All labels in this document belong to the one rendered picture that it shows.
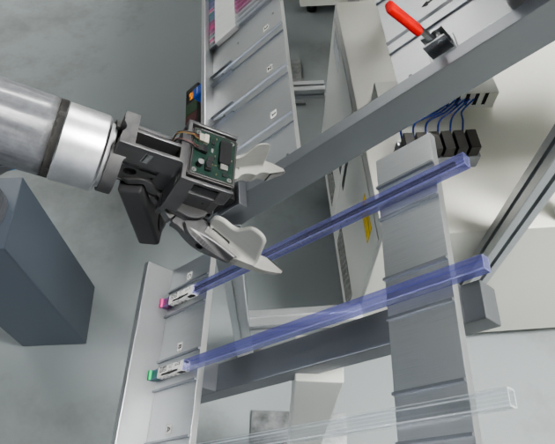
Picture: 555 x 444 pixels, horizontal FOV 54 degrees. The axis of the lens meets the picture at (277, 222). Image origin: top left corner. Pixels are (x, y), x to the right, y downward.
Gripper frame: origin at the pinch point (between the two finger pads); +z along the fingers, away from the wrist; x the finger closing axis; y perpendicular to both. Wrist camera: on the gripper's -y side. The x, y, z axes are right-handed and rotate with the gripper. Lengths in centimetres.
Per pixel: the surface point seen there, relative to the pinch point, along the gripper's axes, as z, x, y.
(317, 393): 13.9, -14.3, -13.7
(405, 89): 13.0, 19.2, 9.5
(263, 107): 5.1, 33.1, -15.9
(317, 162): 10.5, 17.8, -7.5
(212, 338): 30, 20, -94
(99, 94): -14, 116, -120
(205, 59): -2, 53, -29
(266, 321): 29, 14, -58
